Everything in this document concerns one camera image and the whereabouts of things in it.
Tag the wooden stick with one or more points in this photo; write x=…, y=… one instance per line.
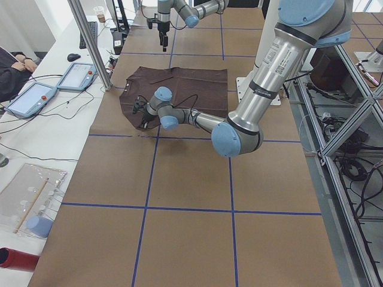
x=30, y=206

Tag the red cylinder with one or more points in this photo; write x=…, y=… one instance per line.
x=18, y=260

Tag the aluminium side frame rail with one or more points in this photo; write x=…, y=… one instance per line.
x=337, y=102

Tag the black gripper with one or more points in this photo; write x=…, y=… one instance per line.
x=147, y=117
x=163, y=27

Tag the brown t-shirt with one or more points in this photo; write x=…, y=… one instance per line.
x=205, y=89

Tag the clear plastic bag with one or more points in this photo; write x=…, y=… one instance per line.
x=20, y=191

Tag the teach pendant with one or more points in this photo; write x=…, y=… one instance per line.
x=32, y=100
x=77, y=77

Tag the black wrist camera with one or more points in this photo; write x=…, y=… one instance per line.
x=152, y=21
x=138, y=106

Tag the person's hand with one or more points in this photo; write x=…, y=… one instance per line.
x=28, y=65

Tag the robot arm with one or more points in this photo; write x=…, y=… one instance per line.
x=300, y=25
x=190, y=15

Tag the black computer mouse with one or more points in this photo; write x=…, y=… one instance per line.
x=73, y=56

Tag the light blue cup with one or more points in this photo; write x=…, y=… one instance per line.
x=40, y=226

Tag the far teach pendant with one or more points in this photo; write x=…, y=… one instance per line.
x=77, y=77

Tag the near teach pendant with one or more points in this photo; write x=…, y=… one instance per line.
x=32, y=100

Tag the paper coffee cup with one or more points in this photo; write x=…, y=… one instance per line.
x=100, y=13

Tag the aluminium frame post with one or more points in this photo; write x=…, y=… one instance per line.
x=81, y=21

